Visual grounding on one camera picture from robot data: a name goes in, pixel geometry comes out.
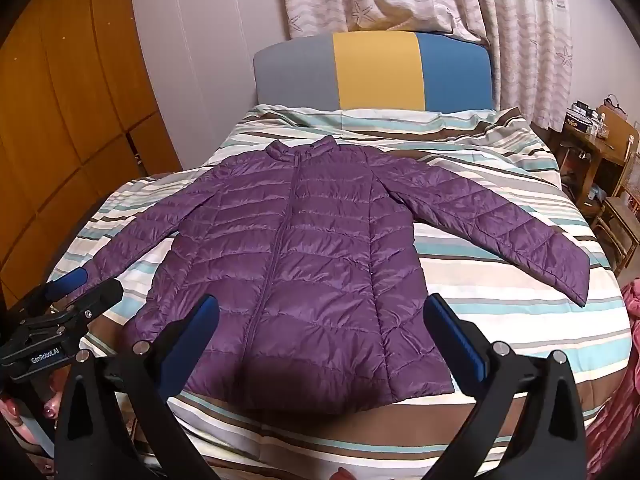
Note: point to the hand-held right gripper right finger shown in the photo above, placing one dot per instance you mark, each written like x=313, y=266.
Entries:
x=460, y=340

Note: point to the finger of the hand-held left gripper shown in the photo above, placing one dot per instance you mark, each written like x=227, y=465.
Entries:
x=100, y=295
x=72, y=277

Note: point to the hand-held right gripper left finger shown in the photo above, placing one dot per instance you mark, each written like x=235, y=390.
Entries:
x=192, y=340

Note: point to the purple quilted down jacket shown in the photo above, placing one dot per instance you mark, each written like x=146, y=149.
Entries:
x=310, y=260

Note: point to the person's left hand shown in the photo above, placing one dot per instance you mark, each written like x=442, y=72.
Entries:
x=10, y=415

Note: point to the striped bed sheet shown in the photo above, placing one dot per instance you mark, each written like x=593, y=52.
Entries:
x=475, y=280

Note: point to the pink cloth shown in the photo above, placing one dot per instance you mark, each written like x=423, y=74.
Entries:
x=620, y=410

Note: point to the wooden wardrobe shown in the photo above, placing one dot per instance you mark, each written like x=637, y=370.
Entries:
x=75, y=85

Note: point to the wooden chair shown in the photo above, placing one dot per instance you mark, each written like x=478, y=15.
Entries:
x=622, y=160

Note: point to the dark patterned box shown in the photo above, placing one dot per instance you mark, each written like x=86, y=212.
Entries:
x=580, y=122

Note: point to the grey yellow blue headboard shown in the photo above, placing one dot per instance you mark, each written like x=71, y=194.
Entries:
x=375, y=70

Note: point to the starfish print curtain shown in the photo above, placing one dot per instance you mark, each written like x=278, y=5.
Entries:
x=530, y=35

